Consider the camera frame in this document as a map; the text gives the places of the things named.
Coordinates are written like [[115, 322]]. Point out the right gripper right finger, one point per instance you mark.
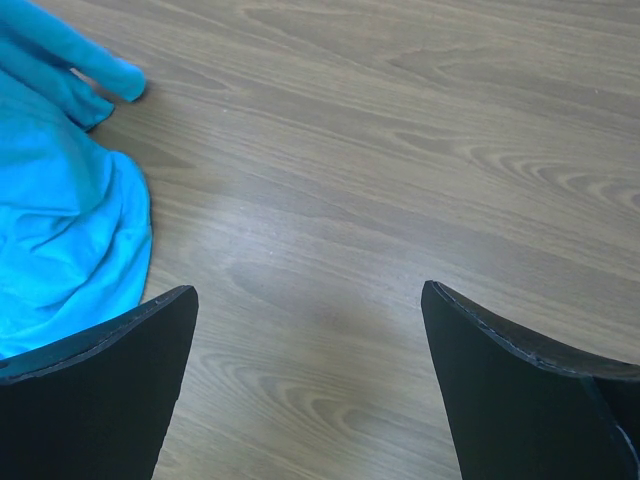
[[521, 405]]

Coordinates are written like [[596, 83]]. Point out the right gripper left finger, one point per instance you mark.
[[98, 404]]

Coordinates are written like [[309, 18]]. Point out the turquoise t shirt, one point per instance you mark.
[[76, 234]]

